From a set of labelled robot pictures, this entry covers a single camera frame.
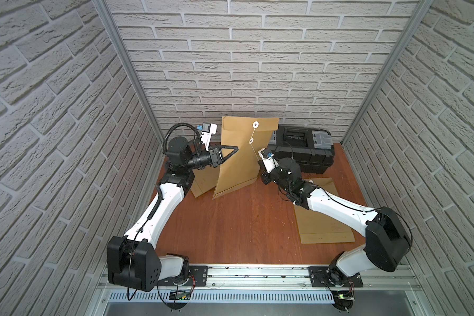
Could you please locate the brown kraft file bag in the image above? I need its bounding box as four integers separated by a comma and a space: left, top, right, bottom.
292, 176, 356, 245
190, 167, 220, 198
213, 116, 279, 200

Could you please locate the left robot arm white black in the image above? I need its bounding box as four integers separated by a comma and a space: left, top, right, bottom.
107, 123, 229, 292

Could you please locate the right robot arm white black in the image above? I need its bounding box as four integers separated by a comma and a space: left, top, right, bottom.
259, 152, 413, 287

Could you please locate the black grey plastic toolbox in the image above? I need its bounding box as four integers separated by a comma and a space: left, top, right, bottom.
267, 125, 335, 174

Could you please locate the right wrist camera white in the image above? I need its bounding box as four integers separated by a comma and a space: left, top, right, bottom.
259, 147, 278, 173

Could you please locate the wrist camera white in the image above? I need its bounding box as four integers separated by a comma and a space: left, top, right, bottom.
197, 122, 217, 151
259, 147, 278, 173

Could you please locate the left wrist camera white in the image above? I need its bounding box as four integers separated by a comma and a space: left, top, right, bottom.
197, 122, 217, 151

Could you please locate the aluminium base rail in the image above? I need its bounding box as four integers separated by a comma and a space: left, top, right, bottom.
98, 263, 421, 292

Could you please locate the left aluminium corner post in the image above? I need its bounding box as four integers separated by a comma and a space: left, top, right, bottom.
93, 0, 163, 143

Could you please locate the aluminium corner post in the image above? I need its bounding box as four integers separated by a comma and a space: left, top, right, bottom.
93, 0, 163, 143
340, 0, 433, 148

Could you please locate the right aluminium corner post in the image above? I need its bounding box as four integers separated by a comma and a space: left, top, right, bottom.
340, 0, 433, 148

